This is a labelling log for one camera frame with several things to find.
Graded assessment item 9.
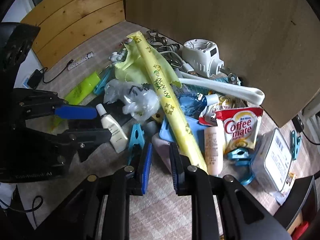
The green lotion tube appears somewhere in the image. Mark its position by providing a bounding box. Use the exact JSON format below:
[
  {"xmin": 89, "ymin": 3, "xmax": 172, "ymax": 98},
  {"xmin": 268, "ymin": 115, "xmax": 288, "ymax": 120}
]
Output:
[{"xmin": 51, "ymin": 71, "xmax": 101, "ymax": 128}]

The black storage tray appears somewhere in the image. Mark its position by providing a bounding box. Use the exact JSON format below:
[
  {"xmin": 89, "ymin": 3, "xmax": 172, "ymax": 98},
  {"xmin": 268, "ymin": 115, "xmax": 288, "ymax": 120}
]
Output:
[{"xmin": 274, "ymin": 174, "xmax": 319, "ymax": 230}]

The pink cosmetic tube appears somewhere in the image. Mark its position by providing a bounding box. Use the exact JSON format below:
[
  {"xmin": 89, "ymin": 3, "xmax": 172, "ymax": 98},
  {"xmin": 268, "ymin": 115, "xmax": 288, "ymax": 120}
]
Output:
[{"xmin": 204, "ymin": 126, "xmax": 223, "ymax": 176}]

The teal clothespin by tube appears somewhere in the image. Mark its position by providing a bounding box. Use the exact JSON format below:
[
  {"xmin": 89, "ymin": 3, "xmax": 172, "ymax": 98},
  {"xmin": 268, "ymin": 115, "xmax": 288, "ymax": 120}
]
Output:
[{"xmin": 93, "ymin": 66, "xmax": 113, "ymax": 96}]

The crumpled clear plastic bag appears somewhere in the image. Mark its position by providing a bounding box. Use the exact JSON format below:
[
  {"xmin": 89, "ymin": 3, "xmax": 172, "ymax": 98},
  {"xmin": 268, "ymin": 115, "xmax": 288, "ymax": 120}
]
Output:
[{"xmin": 103, "ymin": 79, "xmax": 160, "ymax": 122}]

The white curved strap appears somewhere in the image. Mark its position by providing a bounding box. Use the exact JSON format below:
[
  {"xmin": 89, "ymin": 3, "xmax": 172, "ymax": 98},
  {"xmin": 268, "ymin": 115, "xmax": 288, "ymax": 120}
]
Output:
[{"xmin": 177, "ymin": 77, "xmax": 266, "ymax": 106}]

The white bead cluster toy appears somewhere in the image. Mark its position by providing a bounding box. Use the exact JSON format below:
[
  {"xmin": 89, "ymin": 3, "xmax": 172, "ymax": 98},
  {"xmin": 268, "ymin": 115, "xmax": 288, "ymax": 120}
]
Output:
[{"xmin": 108, "ymin": 48, "xmax": 127, "ymax": 63}]

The long yellow wrapped tube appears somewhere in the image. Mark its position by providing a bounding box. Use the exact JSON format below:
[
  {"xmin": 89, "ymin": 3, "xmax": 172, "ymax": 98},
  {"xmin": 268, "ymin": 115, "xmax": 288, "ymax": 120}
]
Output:
[{"xmin": 127, "ymin": 31, "xmax": 207, "ymax": 172}]

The small white cream tube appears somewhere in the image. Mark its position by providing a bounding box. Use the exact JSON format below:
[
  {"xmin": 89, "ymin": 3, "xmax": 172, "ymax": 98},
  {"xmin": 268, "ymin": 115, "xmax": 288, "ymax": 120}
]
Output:
[{"xmin": 96, "ymin": 103, "xmax": 128, "ymax": 153}]

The black floor cable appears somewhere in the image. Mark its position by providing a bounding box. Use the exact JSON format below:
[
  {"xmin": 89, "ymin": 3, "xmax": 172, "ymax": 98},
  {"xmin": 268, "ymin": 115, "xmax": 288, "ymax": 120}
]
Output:
[{"xmin": 0, "ymin": 195, "xmax": 45, "ymax": 228}]

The clear plastic lidded box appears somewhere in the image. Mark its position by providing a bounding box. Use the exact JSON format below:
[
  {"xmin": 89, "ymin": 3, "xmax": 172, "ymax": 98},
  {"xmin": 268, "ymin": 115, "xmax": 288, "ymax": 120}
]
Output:
[{"xmin": 251, "ymin": 128, "xmax": 292, "ymax": 193}]

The white power strip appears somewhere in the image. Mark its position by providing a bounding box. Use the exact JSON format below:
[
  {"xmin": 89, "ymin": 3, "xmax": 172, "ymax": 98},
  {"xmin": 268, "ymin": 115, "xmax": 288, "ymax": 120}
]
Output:
[{"xmin": 67, "ymin": 51, "xmax": 94, "ymax": 71}]

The red pouch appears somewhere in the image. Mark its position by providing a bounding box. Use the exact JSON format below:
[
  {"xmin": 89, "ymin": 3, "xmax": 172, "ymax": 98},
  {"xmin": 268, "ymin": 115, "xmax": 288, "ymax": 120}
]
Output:
[{"xmin": 291, "ymin": 221, "xmax": 309, "ymax": 240}]

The teal plastic clip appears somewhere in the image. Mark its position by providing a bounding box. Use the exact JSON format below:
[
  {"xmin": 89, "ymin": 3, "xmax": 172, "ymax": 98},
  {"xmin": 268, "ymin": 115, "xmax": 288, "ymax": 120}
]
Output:
[{"xmin": 227, "ymin": 147, "xmax": 255, "ymax": 186}]

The coffee mate sachet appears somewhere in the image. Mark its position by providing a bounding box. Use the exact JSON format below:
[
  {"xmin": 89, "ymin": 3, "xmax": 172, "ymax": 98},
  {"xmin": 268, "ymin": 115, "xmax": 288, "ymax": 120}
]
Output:
[{"xmin": 216, "ymin": 107, "xmax": 264, "ymax": 154}]

